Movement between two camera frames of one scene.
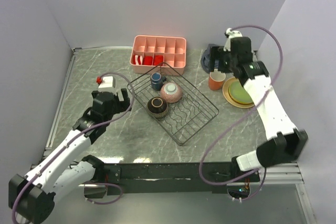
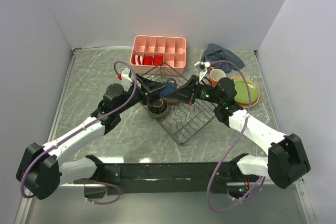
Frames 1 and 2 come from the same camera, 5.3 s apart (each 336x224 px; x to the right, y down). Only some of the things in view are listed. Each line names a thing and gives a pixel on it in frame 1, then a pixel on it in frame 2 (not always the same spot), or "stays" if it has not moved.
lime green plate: [238, 94] stays
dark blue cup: [157, 81] to [168, 88]
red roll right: [158, 59] stays
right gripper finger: [217, 53] to [185, 92]
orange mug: [216, 80] stays
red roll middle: [147, 60] stays
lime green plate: [237, 92] stays
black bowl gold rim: [157, 107] stays
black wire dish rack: [179, 109] stays
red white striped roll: [137, 60] stays
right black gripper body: [228, 62] to [204, 92]
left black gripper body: [118, 106] to [139, 95]
